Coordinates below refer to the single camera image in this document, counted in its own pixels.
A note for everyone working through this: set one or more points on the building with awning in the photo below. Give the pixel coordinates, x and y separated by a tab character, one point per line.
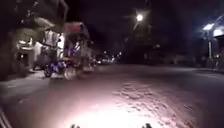
23	43

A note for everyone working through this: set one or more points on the street lamp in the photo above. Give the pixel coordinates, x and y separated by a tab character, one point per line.
139	18

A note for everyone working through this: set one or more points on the grey asphalt road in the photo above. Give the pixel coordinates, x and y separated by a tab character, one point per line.
133	90

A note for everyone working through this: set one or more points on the lit building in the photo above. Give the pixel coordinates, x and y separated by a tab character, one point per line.
215	40

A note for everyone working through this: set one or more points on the robot's own part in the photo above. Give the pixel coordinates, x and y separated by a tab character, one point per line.
75	126
147	126

